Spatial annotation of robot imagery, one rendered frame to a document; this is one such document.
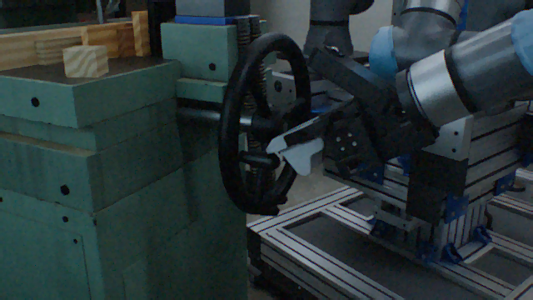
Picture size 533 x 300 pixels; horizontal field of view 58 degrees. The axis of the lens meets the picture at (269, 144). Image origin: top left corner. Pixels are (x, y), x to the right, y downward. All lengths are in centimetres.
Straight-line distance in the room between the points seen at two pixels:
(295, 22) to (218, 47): 380
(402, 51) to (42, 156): 53
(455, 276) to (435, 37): 99
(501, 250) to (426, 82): 122
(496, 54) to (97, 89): 50
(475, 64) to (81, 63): 50
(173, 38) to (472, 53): 50
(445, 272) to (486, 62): 107
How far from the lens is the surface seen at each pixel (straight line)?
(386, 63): 65
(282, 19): 466
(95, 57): 71
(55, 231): 82
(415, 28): 65
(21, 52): 85
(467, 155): 106
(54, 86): 70
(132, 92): 76
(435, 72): 52
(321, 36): 142
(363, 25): 425
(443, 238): 155
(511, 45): 51
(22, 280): 95
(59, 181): 77
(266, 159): 64
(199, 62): 82
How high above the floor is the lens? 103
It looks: 19 degrees down
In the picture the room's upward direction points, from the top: straight up
